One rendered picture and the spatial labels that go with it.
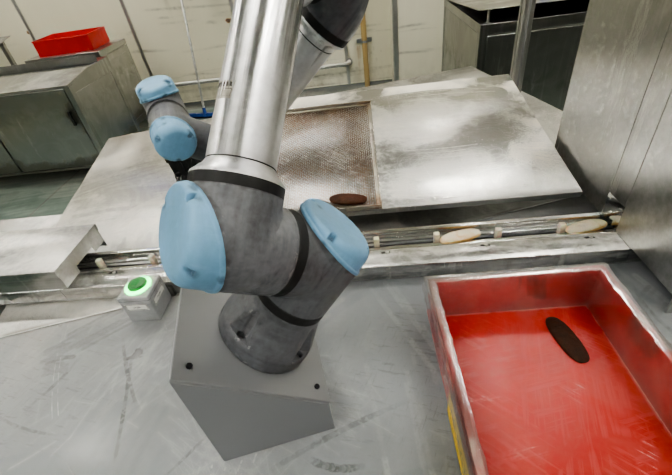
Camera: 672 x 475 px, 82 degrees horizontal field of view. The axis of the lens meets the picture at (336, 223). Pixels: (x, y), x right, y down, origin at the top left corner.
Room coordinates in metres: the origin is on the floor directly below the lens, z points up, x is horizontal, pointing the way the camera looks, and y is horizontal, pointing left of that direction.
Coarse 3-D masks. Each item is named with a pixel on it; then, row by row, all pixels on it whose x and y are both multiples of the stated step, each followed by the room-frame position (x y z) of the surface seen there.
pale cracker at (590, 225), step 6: (576, 222) 0.66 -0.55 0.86; (582, 222) 0.66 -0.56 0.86; (588, 222) 0.65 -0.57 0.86; (594, 222) 0.65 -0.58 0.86; (600, 222) 0.65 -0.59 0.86; (606, 222) 0.65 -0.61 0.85; (570, 228) 0.64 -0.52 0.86; (576, 228) 0.64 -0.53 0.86; (582, 228) 0.64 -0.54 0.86; (588, 228) 0.63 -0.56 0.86; (594, 228) 0.63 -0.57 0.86; (600, 228) 0.63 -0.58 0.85; (570, 234) 0.63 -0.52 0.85
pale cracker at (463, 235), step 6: (450, 234) 0.68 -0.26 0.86; (456, 234) 0.68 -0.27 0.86; (462, 234) 0.68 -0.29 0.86; (468, 234) 0.67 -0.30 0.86; (474, 234) 0.67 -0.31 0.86; (444, 240) 0.67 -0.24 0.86; (450, 240) 0.67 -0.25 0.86; (456, 240) 0.66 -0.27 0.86; (462, 240) 0.66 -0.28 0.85; (468, 240) 0.66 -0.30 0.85
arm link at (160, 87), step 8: (144, 80) 0.81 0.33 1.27; (152, 80) 0.81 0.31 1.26; (160, 80) 0.80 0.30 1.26; (168, 80) 0.80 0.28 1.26; (136, 88) 0.79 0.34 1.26; (144, 88) 0.78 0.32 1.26; (152, 88) 0.77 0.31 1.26; (160, 88) 0.78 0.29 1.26; (168, 88) 0.79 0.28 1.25; (176, 88) 0.81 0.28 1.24; (144, 96) 0.77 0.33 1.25; (152, 96) 0.77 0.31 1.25; (160, 96) 0.77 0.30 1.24; (168, 96) 0.78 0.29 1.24; (176, 96) 0.80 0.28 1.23; (144, 104) 0.78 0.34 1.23; (152, 104) 0.83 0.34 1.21
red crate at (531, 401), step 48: (432, 336) 0.44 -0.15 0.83; (480, 336) 0.43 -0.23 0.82; (528, 336) 0.41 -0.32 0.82; (480, 384) 0.34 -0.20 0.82; (528, 384) 0.32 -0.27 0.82; (576, 384) 0.31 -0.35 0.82; (624, 384) 0.30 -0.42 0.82; (480, 432) 0.26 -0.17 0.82; (528, 432) 0.25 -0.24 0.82; (576, 432) 0.24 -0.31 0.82; (624, 432) 0.23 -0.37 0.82
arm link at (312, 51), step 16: (336, 0) 0.64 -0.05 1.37; (352, 0) 0.64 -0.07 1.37; (368, 0) 0.68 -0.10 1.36; (304, 16) 0.68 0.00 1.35; (320, 16) 0.66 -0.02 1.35; (336, 16) 0.65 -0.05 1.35; (352, 16) 0.66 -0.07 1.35; (304, 32) 0.68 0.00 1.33; (320, 32) 0.66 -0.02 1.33; (336, 32) 0.66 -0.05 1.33; (352, 32) 0.68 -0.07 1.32; (304, 48) 0.68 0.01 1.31; (320, 48) 0.68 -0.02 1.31; (336, 48) 0.68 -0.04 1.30; (304, 64) 0.68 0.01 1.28; (320, 64) 0.70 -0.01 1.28; (304, 80) 0.70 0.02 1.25; (288, 96) 0.70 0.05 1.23
